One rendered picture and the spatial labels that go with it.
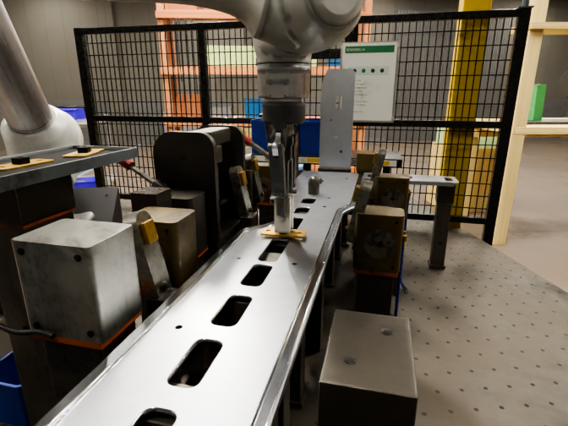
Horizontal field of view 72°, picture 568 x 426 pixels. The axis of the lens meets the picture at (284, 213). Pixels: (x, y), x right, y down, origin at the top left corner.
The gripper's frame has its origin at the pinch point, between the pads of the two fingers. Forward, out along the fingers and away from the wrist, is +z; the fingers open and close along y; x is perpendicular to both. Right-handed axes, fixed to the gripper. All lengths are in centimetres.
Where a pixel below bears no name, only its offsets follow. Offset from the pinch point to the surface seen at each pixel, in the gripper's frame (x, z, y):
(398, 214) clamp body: 20.9, 0.1, -4.6
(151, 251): -12.7, -0.9, 24.3
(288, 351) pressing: 8.7, 4.9, 33.3
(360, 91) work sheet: 7, -22, -101
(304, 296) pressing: 8.1, 4.9, 21.3
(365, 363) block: 16.8, 1.6, 37.6
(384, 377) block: 18.4, 1.6, 39.1
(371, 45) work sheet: 11, -39, -101
